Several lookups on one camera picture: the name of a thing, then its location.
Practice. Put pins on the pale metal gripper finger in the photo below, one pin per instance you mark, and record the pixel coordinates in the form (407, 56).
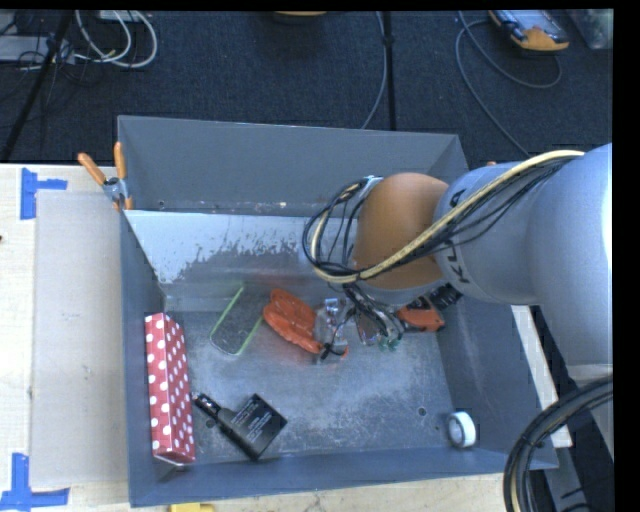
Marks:
(341, 325)
(324, 325)

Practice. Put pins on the orange ridged toy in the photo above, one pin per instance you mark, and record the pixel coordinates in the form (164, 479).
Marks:
(290, 317)

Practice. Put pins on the grey metal bin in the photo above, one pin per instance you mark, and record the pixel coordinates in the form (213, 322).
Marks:
(350, 400)

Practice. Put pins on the clear case with green rim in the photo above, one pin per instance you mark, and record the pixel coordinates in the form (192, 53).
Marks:
(235, 322)

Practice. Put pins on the black power adapter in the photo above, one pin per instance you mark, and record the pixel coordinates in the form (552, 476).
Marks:
(252, 425)

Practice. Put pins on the white tape roll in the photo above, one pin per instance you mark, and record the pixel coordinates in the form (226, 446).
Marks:
(461, 429)

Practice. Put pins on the red box with white dots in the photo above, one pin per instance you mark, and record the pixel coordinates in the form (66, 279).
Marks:
(169, 390)

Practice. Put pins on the pale wood board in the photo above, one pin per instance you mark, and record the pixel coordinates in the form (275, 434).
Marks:
(75, 325)

